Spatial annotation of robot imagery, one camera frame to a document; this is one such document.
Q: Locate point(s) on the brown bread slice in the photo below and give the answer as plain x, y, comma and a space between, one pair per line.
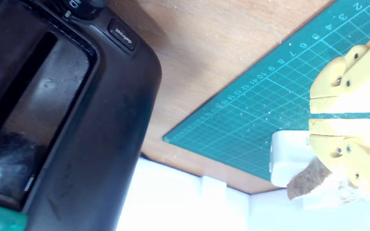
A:
307, 181

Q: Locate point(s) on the black two-slot toaster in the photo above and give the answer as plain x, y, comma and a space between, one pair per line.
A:
108, 128

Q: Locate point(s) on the green cutting mat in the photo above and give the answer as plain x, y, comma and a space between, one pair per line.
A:
252, 106

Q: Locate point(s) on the white square block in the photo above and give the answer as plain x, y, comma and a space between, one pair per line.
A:
289, 157

